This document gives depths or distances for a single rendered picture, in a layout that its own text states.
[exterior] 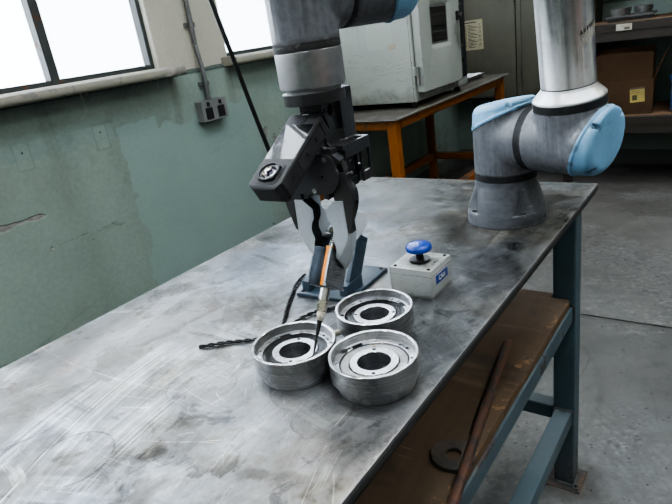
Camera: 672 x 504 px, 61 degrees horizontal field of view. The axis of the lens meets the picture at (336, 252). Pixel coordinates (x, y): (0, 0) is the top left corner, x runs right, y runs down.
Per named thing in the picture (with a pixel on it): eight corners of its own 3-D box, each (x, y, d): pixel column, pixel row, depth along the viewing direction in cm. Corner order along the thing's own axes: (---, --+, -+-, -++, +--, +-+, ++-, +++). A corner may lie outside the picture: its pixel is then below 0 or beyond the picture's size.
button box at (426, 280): (433, 300, 85) (430, 269, 83) (392, 293, 89) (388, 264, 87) (455, 277, 91) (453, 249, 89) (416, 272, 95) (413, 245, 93)
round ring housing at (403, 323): (392, 306, 85) (389, 281, 83) (430, 335, 75) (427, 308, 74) (327, 328, 81) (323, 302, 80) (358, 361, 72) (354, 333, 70)
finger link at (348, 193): (367, 229, 67) (350, 155, 64) (360, 233, 65) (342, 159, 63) (334, 230, 69) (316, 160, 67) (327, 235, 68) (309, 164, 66)
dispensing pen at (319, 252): (293, 354, 68) (318, 217, 70) (312, 356, 71) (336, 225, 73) (308, 357, 66) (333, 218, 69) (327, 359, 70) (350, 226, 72)
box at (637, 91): (665, 113, 344) (669, 48, 331) (578, 118, 369) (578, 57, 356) (667, 102, 376) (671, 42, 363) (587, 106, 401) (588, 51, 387)
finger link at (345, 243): (383, 253, 72) (366, 183, 69) (360, 272, 68) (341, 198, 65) (362, 253, 74) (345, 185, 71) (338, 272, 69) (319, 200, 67)
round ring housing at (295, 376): (352, 376, 69) (348, 346, 68) (270, 405, 66) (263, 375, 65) (322, 339, 78) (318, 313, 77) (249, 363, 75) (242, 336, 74)
